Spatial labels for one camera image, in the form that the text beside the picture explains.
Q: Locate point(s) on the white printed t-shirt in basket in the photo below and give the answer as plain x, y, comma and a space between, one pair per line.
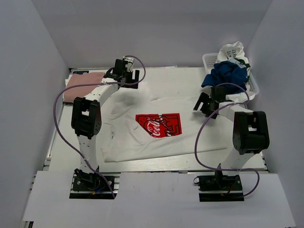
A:
236, 51

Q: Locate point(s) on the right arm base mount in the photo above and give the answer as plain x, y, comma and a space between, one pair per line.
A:
219, 188

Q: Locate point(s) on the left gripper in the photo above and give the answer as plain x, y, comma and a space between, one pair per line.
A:
133, 83

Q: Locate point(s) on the green and white t-shirt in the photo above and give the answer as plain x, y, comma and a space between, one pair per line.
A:
244, 65

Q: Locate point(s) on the white plastic basket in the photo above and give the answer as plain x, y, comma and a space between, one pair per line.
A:
209, 60

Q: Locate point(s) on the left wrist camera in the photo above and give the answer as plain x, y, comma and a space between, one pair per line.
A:
124, 65

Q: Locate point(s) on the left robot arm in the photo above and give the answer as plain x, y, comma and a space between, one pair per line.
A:
87, 119

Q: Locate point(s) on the blue t-shirt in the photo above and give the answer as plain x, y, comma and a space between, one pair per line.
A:
225, 72

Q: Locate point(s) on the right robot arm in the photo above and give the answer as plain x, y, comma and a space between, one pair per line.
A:
250, 130

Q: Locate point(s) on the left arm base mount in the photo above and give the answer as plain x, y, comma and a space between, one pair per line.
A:
91, 186

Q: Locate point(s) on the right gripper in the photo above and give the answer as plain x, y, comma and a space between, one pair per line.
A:
203, 98

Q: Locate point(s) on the white red-print t-shirt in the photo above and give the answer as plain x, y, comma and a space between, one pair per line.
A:
144, 127

